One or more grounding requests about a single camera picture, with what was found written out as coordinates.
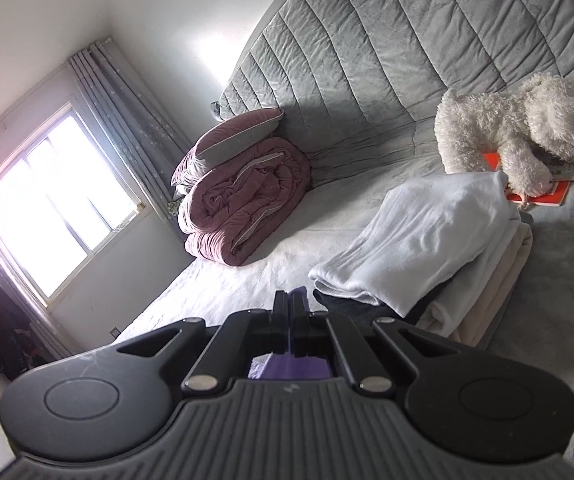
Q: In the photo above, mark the pink folded quilt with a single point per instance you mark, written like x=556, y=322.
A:
x=247, y=195

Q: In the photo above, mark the grey bed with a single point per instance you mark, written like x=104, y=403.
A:
x=307, y=210

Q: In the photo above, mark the orange book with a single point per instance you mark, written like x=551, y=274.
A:
x=549, y=199

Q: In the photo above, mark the window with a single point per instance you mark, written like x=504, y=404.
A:
x=57, y=200

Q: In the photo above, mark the purple pants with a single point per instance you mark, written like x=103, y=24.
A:
x=287, y=367

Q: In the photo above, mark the dark folded cloth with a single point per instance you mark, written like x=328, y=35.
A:
x=337, y=305

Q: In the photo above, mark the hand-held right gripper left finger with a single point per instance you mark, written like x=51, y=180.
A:
x=279, y=320

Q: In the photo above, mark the stack of folded clothes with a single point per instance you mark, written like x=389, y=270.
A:
x=497, y=280
x=427, y=230

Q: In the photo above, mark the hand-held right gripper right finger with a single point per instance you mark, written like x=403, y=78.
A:
x=299, y=325

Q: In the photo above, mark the grey quilted headboard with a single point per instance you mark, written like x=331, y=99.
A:
x=392, y=35

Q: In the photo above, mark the pink pillow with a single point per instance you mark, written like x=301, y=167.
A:
x=237, y=135

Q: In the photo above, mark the grey booklet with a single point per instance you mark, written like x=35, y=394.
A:
x=567, y=170

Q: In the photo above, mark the white plush toy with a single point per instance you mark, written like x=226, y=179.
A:
x=492, y=120

